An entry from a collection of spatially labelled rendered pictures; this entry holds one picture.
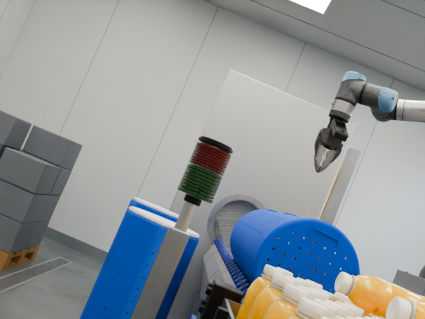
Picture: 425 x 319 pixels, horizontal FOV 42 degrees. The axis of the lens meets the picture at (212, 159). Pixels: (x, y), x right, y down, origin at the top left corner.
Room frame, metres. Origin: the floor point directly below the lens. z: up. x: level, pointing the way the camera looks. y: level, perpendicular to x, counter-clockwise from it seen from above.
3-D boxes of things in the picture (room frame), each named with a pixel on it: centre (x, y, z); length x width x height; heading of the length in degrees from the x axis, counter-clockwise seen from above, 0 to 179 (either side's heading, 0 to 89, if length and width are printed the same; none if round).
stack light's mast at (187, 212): (0.93, 0.00, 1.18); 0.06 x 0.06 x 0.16
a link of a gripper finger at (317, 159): (1.86, -0.33, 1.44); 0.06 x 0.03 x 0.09; 1
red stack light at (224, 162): (0.93, 0.00, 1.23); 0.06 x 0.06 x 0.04
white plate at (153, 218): (2.02, 0.07, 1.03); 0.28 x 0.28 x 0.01
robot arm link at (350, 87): (1.86, -0.35, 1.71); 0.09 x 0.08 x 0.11; 64
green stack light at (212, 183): (0.93, 0.00, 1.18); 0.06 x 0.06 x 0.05
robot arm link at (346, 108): (1.86, -0.34, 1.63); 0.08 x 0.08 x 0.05
